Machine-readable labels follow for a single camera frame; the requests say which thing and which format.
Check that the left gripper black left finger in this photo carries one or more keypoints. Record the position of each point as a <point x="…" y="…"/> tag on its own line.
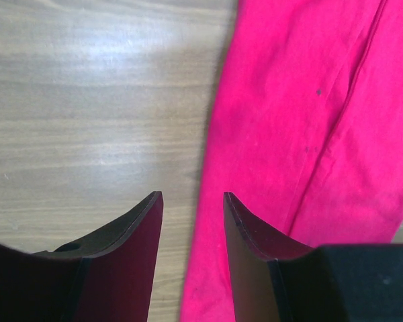
<point x="106" y="275"/>

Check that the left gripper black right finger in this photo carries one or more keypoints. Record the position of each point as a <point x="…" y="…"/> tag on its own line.
<point x="276" y="278"/>

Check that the pink red t-shirt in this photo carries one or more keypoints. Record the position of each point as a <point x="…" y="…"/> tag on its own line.
<point x="306" y="130"/>

